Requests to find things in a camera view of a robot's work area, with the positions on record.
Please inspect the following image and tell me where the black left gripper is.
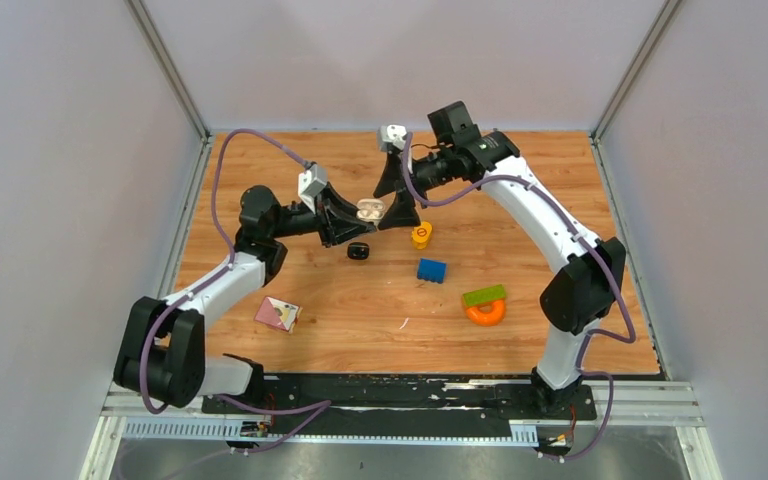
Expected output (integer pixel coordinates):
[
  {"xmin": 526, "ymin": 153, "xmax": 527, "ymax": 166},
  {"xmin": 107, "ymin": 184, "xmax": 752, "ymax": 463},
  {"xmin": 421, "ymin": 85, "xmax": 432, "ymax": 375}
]
[{"xmin": 270, "ymin": 181, "xmax": 377, "ymax": 248}]

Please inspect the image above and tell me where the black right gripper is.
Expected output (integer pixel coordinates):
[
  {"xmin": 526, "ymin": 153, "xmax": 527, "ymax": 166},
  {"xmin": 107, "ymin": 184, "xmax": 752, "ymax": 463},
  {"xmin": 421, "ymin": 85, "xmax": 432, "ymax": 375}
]
[{"xmin": 373, "ymin": 146, "xmax": 454, "ymax": 230}]

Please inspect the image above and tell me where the white earbud charging case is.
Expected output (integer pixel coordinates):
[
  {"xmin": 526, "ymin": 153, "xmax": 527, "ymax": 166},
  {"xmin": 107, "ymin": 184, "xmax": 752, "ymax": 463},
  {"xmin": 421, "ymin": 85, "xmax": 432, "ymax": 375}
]
[{"xmin": 356, "ymin": 198, "xmax": 386, "ymax": 224}]

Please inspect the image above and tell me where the glossy black earbud charging case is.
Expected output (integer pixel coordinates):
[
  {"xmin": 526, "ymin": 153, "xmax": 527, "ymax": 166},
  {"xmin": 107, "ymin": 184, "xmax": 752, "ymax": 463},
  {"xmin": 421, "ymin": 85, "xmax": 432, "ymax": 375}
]
[{"xmin": 346, "ymin": 242, "xmax": 371, "ymax": 261}]

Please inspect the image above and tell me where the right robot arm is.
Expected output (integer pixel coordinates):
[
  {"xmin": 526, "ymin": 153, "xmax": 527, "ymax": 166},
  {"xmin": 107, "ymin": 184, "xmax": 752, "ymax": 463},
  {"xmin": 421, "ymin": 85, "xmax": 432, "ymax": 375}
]
[{"xmin": 373, "ymin": 101, "xmax": 626, "ymax": 418}]

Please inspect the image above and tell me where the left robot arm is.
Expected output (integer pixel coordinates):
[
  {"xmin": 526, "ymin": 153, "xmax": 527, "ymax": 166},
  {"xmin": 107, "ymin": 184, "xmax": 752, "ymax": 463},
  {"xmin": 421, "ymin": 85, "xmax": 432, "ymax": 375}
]
[{"xmin": 113, "ymin": 185, "xmax": 384, "ymax": 413}]

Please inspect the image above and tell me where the yellow toy sign block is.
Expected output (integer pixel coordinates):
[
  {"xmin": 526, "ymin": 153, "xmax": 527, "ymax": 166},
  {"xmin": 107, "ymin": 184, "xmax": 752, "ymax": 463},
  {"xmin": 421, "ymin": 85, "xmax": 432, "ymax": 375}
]
[{"xmin": 410, "ymin": 221, "xmax": 433, "ymax": 250}]

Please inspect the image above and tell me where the blue toy building block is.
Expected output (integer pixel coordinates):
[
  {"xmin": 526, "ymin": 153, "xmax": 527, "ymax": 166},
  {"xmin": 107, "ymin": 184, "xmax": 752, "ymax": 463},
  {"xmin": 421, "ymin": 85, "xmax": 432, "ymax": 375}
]
[{"xmin": 416, "ymin": 258, "xmax": 447, "ymax": 284}]

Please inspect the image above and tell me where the pink patterned card box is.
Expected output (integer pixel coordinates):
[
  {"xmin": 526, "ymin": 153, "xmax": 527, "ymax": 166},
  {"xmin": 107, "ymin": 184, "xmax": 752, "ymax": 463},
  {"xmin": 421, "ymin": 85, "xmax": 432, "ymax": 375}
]
[{"xmin": 253, "ymin": 296, "xmax": 302, "ymax": 333}]

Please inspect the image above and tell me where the green toy building plate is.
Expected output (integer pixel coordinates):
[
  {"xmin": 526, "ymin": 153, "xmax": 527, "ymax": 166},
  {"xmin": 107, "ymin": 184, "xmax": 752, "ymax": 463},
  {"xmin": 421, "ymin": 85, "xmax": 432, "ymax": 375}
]
[{"xmin": 461, "ymin": 284, "xmax": 507, "ymax": 308}]

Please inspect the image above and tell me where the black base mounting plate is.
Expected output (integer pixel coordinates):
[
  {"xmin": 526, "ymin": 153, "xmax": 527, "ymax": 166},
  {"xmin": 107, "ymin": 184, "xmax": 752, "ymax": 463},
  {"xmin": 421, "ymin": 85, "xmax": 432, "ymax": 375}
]
[{"xmin": 201, "ymin": 372, "xmax": 599, "ymax": 440}]

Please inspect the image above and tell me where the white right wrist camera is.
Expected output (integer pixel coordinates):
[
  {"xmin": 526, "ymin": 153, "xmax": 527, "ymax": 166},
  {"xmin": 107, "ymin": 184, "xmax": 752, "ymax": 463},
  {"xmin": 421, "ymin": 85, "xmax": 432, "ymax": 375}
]
[{"xmin": 376, "ymin": 124, "xmax": 408, "ymax": 153}]

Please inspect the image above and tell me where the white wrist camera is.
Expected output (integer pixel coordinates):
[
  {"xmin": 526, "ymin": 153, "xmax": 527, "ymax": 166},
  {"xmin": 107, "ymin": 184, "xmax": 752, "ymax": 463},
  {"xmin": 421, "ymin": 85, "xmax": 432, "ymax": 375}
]
[
  {"xmin": 376, "ymin": 124, "xmax": 408, "ymax": 153},
  {"xmin": 297, "ymin": 163, "xmax": 328, "ymax": 212}
]

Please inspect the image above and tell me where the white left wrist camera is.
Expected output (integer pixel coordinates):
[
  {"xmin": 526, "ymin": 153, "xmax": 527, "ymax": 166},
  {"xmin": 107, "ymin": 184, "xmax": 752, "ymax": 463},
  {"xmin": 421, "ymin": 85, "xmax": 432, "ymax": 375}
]
[{"xmin": 297, "ymin": 163, "xmax": 328, "ymax": 212}]

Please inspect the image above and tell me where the orange toy ring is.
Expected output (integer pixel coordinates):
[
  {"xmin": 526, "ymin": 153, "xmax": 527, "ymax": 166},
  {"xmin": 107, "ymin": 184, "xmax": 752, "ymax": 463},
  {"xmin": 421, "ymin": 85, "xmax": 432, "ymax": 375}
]
[{"xmin": 465, "ymin": 299, "xmax": 509, "ymax": 328}]

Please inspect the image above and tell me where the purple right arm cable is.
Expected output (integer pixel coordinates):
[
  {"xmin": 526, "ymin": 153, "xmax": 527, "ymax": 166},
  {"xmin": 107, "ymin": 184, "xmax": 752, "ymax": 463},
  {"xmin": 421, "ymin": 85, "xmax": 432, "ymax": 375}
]
[{"xmin": 399, "ymin": 132, "xmax": 637, "ymax": 463}]

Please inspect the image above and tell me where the white slotted cable duct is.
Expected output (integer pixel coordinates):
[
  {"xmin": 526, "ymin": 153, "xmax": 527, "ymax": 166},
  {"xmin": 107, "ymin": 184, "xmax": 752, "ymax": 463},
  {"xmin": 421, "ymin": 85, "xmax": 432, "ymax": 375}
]
[{"xmin": 122, "ymin": 418, "xmax": 540, "ymax": 448}]

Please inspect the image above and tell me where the aluminium frame rail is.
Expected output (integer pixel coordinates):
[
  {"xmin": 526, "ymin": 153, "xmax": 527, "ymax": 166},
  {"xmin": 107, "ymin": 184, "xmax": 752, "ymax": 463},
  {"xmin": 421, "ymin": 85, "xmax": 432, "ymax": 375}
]
[{"xmin": 100, "ymin": 372, "xmax": 705, "ymax": 429}]

